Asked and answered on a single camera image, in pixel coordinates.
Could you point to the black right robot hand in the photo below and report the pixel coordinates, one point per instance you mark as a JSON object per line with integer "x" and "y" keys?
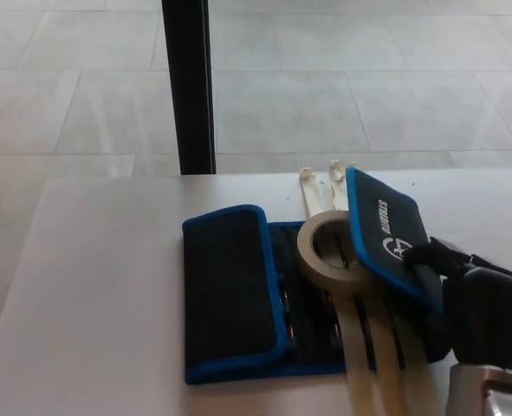
{"x": 485, "y": 316}

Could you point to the black blue-trimmed Strebito toolkit case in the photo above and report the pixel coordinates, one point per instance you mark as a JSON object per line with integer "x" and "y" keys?
{"x": 229, "y": 281}

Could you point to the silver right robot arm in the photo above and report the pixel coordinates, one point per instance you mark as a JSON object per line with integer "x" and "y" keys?
{"x": 468, "y": 390}

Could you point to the beige masking tape roll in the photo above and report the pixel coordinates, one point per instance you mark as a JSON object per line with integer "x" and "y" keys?
{"x": 325, "y": 277}

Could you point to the silver screwdriver bit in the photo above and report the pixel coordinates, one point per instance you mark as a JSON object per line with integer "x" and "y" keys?
{"x": 289, "y": 316}

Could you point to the black vertical window post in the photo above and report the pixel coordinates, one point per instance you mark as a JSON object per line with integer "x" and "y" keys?
{"x": 190, "y": 86}

